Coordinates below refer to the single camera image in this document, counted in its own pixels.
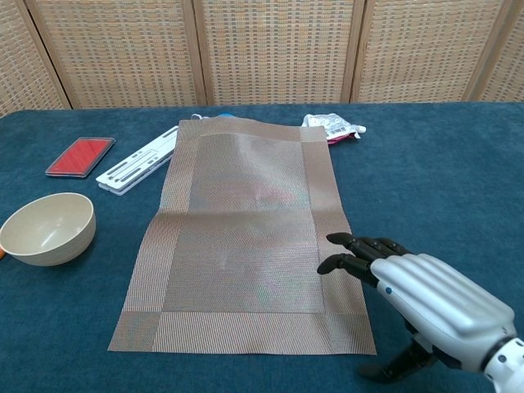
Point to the blue felt table cover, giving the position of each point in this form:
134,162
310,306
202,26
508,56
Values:
430,184

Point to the blue ball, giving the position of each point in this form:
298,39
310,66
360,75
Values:
225,115

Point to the brown woven placemat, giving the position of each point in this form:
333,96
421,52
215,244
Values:
245,245

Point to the red card in clear case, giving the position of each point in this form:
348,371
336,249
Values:
79,157

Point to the woven bamboo screen panel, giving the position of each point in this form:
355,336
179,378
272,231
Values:
20,61
507,61
278,53
425,53
118,53

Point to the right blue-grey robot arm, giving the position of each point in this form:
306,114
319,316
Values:
509,364

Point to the beige bowl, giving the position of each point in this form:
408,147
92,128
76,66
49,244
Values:
45,229

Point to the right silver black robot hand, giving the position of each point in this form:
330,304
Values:
442,303

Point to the crumpled white spout pouch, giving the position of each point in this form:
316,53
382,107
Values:
333,123

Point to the white folding stand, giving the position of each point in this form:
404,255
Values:
135,163

